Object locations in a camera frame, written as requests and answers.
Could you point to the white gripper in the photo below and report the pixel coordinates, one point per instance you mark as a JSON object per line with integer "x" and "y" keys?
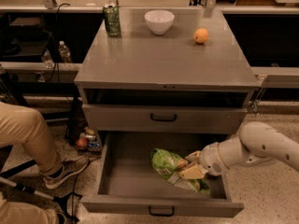
{"x": 210, "y": 158}

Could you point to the green rice chip bag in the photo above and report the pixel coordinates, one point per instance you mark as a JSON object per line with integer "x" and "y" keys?
{"x": 167, "y": 164}

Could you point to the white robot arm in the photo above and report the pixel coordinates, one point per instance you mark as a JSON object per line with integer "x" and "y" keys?
{"x": 257, "y": 143}

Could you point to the open bottom drawer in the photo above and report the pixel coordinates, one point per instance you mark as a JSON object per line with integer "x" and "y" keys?
{"x": 126, "y": 182}

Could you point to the grey drawer cabinet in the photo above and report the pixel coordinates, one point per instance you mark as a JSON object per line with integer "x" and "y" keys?
{"x": 143, "y": 69}

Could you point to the closed middle drawer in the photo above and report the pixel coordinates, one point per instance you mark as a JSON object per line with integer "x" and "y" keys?
{"x": 164, "y": 119}

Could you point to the silver can on floor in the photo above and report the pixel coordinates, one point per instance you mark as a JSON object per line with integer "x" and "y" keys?
{"x": 90, "y": 137}

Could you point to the red apple on floor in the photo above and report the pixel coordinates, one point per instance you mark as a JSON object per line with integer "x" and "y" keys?
{"x": 82, "y": 143}

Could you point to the grey sneaker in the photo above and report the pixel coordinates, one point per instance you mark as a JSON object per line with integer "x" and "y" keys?
{"x": 69, "y": 168}

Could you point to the orange fruit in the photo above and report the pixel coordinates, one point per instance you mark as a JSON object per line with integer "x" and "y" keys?
{"x": 200, "y": 36}

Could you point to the white bowl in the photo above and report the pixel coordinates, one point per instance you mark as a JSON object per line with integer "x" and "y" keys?
{"x": 159, "y": 21}

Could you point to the clear water bottle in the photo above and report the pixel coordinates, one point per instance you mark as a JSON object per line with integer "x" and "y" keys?
{"x": 47, "y": 60}
{"x": 65, "y": 54}

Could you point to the green soda can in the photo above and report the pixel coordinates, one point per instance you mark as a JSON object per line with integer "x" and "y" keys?
{"x": 112, "y": 19}

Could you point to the person leg khaki trousers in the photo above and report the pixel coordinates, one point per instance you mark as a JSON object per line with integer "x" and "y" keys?
{"x": 20, "y": 125}

